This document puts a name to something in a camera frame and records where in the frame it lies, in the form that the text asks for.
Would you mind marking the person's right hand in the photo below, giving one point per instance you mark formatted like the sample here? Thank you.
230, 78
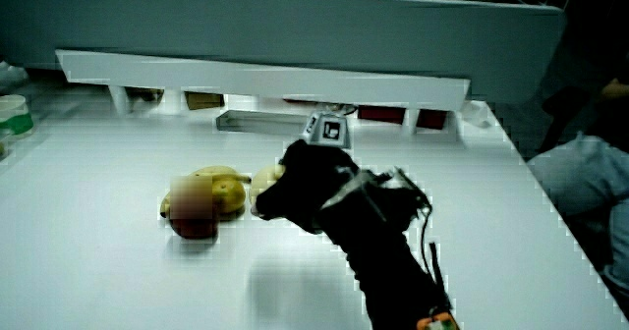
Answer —
304, 182

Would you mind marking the yellow pear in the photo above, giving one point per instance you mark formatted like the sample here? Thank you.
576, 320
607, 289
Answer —
264, 181

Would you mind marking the person's right forearm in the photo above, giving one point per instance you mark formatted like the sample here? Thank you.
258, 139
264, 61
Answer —
383, 251

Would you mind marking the person's leg in jeans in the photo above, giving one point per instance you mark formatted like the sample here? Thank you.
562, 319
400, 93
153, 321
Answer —
585, 182

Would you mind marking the grey metal tray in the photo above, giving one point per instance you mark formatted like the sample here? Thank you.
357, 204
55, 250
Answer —
260, 122

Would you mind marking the yellow lemon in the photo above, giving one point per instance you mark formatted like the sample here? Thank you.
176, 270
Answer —
230, 196

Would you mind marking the yellow banana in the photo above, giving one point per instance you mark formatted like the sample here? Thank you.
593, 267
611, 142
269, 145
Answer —
217, 172

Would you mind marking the red box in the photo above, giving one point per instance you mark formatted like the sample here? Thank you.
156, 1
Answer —
432, 119
381, 114

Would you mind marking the white shelf riser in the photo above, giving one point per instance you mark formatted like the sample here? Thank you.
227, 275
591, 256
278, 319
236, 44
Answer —
260, 80

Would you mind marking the red apple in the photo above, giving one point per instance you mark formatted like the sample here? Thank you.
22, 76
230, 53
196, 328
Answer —
195, 227

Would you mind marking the brown box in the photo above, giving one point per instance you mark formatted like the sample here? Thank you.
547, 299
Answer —
203, 100

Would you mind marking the grey partition panel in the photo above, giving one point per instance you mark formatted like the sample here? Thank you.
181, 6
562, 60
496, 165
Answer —
295, 30

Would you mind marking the white cup with green band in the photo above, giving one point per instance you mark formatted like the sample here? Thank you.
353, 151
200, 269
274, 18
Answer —
15, 116

